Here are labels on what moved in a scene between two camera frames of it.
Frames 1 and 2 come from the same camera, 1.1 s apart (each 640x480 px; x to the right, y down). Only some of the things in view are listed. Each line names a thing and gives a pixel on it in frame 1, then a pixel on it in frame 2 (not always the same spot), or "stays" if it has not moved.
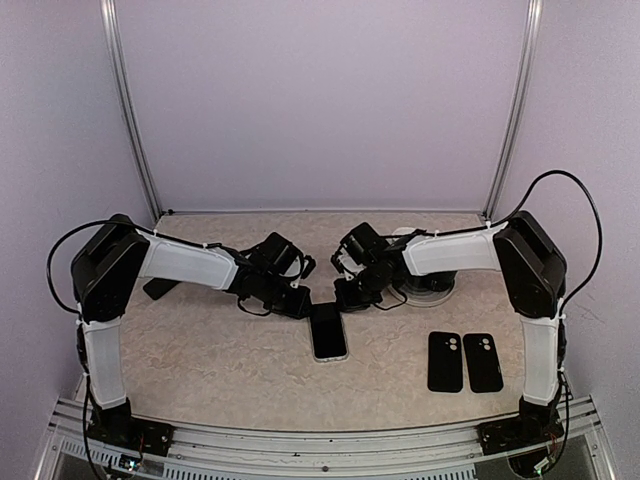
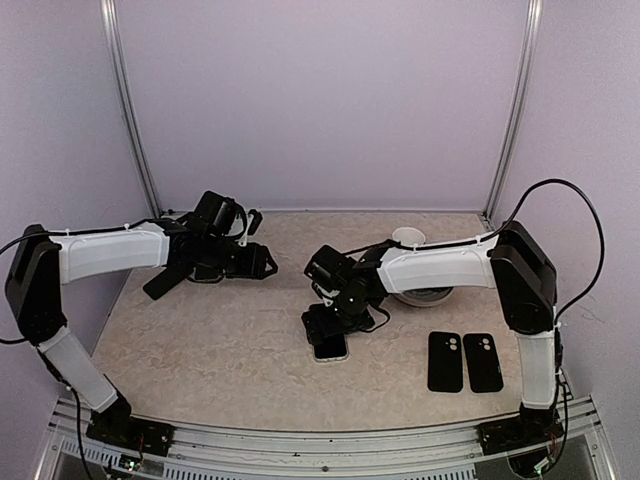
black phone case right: [483, 364] stays
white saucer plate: [425, 299] stays
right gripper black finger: [351, 296] -> [322, 322]
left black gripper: [299, 308] -> [256, 264]
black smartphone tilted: [158, 287] stays
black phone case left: [444, 372] stays
